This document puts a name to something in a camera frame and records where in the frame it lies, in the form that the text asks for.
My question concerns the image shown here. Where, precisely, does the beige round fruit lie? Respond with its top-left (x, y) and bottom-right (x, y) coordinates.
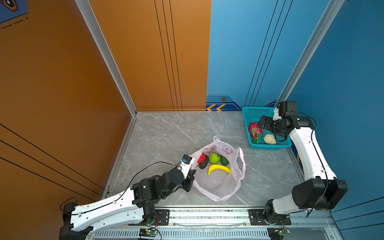
top-left (263, 134), bottom-right (277, 145)

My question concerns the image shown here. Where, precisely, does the red dragon fruit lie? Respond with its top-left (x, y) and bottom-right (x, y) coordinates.
top-left (248, 122), bottom-right (264, 144)

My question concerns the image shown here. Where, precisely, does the teal plastic mesh basket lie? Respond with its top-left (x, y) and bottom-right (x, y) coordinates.
top-left (242, 107), bottom-right (292, 150)

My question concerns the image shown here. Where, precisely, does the red apple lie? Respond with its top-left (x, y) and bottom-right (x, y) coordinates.
top-left (197, 153), bottom-right (206, 164)

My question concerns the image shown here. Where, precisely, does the yellow mango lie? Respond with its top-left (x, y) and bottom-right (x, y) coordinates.
top-left (208, 164), bottom-right (232, 176)

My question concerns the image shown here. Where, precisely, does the green apple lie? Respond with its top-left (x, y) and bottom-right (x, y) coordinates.
top-left (209, 152), bottom-right (221, 164)

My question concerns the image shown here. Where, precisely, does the pink plastic bag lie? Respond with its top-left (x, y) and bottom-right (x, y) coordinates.
top-left (191, 137), bottom-right (246, 202)

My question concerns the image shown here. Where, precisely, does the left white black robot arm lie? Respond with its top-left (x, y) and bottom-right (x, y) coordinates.
top-left (59, 168), bottom-right (196, 240)

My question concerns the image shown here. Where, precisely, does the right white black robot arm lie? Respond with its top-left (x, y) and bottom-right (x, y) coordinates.
top-left (258, 114), bottom-right (348, 225)

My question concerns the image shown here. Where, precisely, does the dark green avocado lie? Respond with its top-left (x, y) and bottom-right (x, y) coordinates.
top-left (220, 156), bottom-right (230, 166)

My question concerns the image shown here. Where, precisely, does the left green circuit board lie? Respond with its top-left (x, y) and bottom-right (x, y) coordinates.
top-left (138, 228), bottom-right (160, 240)

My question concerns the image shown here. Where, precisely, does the right small circuit board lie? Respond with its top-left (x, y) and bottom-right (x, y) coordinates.
top-left (267, 228), bottom-right (291, 240)

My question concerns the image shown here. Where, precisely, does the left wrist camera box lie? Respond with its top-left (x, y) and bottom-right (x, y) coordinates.
top-left (177, 155), bottom-right (195, 179)

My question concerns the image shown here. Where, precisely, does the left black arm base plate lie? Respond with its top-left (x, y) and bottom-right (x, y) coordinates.
top-left (129, 209), bottom-right (170, 226)

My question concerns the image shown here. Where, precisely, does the aluminium front rail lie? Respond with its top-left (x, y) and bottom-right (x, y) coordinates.
top-left (88, 206), bottom-right (343, 240)

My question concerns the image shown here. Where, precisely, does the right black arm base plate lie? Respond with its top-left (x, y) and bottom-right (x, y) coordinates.
top-left (248, 209), bottom-right (292, 226)

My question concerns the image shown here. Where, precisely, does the right aluminium corner post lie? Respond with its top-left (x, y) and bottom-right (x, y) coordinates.
top-left (274, 0), bottom-right (345, 112)

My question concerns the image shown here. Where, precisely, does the aluminium corner post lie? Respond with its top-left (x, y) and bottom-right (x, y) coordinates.
top-left (274, 0), bottom-right (345, 112)
top-left (74, 0), bottom-right (138, 117)

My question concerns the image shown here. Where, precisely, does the left aluminium corner post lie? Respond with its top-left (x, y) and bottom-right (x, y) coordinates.
top-left (74, 0), bottom-right (138, 117)

